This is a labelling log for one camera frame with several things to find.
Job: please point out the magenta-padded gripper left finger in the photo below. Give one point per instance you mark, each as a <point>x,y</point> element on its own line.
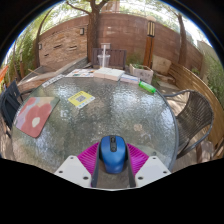
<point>74,168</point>

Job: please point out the white wall utility box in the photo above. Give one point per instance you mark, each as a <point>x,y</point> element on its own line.
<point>107,45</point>

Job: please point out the clear plastic cup with straw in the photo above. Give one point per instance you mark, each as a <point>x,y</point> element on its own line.
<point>103,60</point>

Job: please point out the leaning thin tree trunk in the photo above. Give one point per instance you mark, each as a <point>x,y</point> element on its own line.
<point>37,46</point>

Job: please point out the white thick book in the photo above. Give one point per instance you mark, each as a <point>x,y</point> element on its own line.
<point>109,73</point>

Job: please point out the long stone raised bed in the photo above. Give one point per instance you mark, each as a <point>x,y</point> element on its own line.
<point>71,65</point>

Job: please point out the thick forked tree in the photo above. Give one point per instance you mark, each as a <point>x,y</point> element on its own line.
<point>93,33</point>

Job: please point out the small pale notebook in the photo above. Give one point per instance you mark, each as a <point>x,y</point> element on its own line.
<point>130,79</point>

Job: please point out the brown wicker chair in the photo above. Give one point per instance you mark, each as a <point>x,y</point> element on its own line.
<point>196,115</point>

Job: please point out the slim tree trunk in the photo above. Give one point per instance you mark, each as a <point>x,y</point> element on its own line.
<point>182,43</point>

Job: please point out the dark wooden slatted bench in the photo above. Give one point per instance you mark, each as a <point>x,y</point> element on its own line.
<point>117,58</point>

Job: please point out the black slatted folding chair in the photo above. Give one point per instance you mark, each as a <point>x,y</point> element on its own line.
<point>9,105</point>

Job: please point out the yellow square card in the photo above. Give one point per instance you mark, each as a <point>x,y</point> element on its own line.
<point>81,99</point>

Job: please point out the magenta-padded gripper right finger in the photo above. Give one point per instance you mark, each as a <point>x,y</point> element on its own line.
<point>151,168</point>

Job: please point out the blue computer mouse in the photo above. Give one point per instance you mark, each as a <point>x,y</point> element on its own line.
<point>113,156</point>

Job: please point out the black wall lamp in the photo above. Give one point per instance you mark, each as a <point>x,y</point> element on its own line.
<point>40,46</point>
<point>82,31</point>

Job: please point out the beige stone slab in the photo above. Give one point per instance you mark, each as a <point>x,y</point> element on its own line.
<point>162,64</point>

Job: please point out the pink floral mouse pad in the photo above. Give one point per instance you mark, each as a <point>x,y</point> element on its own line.
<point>35,116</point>

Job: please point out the wooden garden lamp post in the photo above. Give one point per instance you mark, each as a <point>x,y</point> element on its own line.
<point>149,43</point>

